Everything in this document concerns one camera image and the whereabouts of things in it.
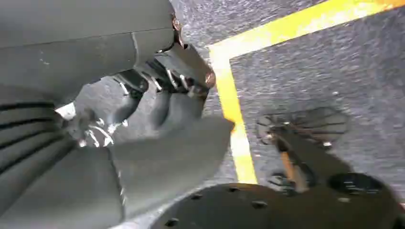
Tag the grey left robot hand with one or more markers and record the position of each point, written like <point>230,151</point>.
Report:
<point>79,47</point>

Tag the black robot leg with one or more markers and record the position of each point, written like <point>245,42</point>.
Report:
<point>303,148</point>

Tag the black robot foot plate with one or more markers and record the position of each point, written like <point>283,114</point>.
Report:
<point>253,208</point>

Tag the ribbed grey left arm sleeve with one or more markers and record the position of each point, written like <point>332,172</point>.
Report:
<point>22,142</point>

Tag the yellow floor tape strip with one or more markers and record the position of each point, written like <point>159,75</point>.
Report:
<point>235,126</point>
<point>294,25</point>

